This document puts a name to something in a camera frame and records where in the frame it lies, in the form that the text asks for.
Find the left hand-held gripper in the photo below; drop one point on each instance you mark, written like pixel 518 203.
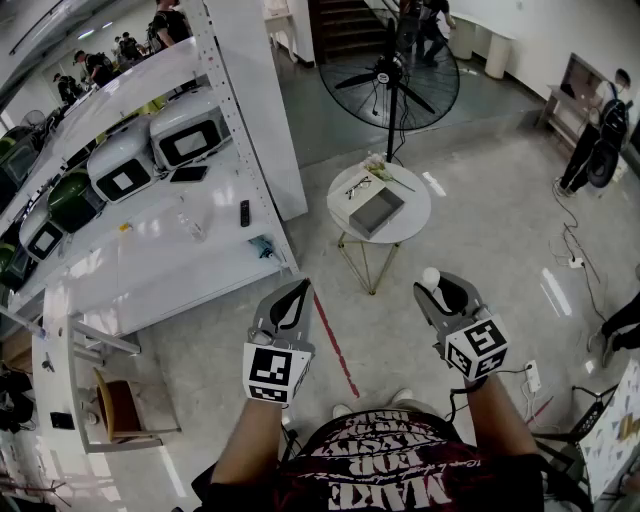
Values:
pixel 267 370

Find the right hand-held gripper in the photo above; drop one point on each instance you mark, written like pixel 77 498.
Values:
pixel 477 347

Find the grey tray box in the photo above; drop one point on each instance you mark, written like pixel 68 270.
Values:
pixel 375 212

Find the person's left forearm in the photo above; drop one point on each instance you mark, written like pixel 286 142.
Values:
pixel 250 440

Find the person's right forearm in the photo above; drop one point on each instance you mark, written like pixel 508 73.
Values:
pixel 500 420

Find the teal crumpled bag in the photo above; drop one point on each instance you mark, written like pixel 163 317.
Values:
pixel 261 246

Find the round white side table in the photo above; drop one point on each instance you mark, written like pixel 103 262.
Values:
pixel 415 210

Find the black remote control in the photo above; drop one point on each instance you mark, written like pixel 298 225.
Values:
pixel 244 213

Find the person's left white shoe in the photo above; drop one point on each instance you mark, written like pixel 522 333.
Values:
pixel 342 411

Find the white power strip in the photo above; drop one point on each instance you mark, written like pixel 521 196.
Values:
pixel 577 261
pixel 533 376

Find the clear plastic bottle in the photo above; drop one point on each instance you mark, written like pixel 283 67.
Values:
pixel 192 227

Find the black-framed glasses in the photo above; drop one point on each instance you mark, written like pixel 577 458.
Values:
pixel 358 187

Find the pale artificial flower bunch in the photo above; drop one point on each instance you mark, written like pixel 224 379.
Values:
pixel 376 164

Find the white metal shelf rack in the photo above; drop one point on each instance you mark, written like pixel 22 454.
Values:
pixel 150 245

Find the black tablet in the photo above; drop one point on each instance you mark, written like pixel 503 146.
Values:
pixel 189 174

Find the person's dark red printed shirt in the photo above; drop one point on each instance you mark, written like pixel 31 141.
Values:
pixel 380 475

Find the wooden chair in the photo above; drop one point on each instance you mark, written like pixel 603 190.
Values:
pixel 120 405

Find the black crate stool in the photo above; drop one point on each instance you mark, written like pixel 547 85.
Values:
pixel 597 417

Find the white microwave oven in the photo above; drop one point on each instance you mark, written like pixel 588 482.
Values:
pixel 42 239
pixel 187 142
pixel 120 175

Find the black round bag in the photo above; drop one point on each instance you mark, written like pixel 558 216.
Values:
pixel 602 167

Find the patterned white board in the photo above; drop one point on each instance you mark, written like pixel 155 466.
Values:
pixel 612 430

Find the black standing fan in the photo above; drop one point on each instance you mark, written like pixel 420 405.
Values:
pixel 390 80

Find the white desk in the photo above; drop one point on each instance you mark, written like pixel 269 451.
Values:
pixel 65 370

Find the green microwave oven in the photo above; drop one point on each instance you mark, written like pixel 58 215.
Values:
pixel 15 155
pixel 70 200
pixel 10 265

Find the grey cabinet with screen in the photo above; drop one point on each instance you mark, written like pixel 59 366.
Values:
pixel 575 82

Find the white curved bench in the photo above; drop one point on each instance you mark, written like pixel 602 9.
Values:
pixel 492 45

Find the dark staircase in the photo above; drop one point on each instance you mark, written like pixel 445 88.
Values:
pixel 345 30

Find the white console table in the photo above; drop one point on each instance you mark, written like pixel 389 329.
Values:
pixel 279 25

